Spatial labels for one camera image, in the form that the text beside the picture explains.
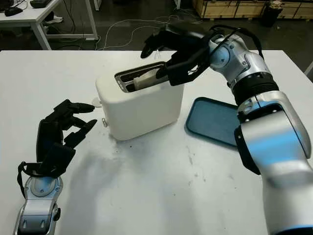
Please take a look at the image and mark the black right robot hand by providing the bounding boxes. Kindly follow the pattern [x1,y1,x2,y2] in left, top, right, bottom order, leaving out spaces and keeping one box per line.
[140,21,209,80]

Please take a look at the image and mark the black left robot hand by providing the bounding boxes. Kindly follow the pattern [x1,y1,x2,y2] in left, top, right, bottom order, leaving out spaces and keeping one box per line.
[36,99,98,171]

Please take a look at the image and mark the white toaster lever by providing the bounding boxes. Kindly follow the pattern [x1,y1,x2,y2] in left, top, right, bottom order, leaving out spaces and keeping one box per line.
[90,97,103,109]

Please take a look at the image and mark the slice of white bread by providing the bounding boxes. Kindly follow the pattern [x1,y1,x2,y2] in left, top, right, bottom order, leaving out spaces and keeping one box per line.
[133,70,160,90]

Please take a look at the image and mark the white two-slot toaster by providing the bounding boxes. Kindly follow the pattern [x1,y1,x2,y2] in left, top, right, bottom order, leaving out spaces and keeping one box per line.
[95,61,185,141]

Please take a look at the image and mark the blue plastic tray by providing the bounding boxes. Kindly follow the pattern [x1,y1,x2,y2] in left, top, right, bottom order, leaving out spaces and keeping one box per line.
[185,97,242,147]

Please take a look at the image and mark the wooden crate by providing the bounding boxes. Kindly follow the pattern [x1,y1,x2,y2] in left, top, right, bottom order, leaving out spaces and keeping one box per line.
[193,0,313,19]

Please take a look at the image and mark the white table legs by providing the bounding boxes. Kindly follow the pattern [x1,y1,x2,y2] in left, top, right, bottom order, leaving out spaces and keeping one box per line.
[93,0,181,13]

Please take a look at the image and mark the white office desk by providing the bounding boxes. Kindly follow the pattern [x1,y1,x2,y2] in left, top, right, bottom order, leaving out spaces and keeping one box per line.
[0,0,100,51]

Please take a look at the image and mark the black pouch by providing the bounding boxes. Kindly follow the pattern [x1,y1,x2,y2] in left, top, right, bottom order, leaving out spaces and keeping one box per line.
[4,7,23,17]

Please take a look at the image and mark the black flat device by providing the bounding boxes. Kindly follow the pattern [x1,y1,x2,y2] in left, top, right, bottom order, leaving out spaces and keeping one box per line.
[29,0,53,8]

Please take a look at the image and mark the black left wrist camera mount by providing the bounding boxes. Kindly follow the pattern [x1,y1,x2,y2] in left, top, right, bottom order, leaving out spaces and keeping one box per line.
[39,143,76,178]

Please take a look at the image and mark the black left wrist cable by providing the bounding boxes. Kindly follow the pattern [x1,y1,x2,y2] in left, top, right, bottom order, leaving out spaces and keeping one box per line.
[17,161,41,199]

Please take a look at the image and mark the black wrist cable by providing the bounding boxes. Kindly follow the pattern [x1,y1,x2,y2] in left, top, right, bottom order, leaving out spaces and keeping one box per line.
[210,24,265,60]
[17,161,41,199]

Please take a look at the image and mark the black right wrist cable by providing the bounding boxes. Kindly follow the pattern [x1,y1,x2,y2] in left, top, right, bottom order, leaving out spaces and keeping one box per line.
[210,24,265,60]

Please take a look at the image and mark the white cable on floor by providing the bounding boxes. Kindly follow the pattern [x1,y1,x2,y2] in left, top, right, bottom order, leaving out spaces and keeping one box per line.
[96,14,203,51]

